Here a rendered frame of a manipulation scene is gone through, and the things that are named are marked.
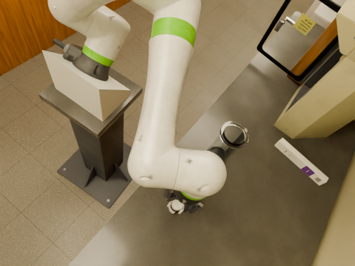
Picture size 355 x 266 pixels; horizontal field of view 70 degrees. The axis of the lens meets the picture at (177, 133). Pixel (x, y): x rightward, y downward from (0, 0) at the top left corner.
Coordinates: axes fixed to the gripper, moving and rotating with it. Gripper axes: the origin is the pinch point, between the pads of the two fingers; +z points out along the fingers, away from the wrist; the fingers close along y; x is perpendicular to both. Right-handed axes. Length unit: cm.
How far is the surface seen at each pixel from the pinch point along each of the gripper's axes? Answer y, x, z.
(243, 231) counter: -27.7, -6.9, 6.5
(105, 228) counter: 17.3, 18.6, 6.4
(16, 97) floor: 151, -36, 100
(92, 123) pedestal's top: 47.2, -12.5, 6.4
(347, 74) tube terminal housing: -28, -61, -36
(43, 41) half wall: 170, -89, 90
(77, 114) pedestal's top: 55, -13, 6
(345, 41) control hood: -20, -62, -44
